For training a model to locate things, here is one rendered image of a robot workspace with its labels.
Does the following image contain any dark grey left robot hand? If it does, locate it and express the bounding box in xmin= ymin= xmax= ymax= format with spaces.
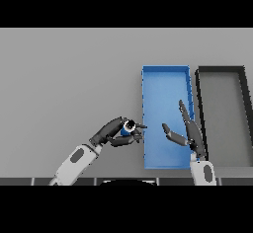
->
xmin=88 ymin=116 xmax=148 ymax=148

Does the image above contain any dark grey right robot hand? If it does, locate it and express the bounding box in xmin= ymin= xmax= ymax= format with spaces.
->
xmin=161 ymin=99 xmax=207 ymax=160

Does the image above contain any blue pipe with pale ring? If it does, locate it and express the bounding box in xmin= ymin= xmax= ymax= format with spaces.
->
xmin=120 ymin=118 xmax=137 ymax=137

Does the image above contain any blue bin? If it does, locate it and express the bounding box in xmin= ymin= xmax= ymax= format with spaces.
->
xmin=141 ymin=64 xmax=196 ymax=171

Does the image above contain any dark grey bin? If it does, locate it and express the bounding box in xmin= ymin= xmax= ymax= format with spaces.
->
xmin=194 ymin=65 xmax=253 ymax=170

